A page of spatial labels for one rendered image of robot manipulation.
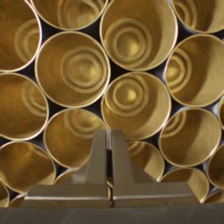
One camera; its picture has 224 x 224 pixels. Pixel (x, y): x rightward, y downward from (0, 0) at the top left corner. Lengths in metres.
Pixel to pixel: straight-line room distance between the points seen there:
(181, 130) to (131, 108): 0.09
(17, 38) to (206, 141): 0.27
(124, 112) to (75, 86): 0.08
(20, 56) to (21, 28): 0.04
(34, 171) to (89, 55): 0.18
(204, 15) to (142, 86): 0.12
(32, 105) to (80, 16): 0.14
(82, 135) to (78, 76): 0.09
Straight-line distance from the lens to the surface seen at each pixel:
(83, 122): 0.24
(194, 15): 0.26
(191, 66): 0.25
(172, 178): 0.29
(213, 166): 0.28
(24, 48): 0.25
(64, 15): 0.24
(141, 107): 0.24
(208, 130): 0.22
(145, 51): 0.23
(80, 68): 0.23
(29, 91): 0.25
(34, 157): 0.27
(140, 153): 0.26
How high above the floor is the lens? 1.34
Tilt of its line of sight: 76 degrees down
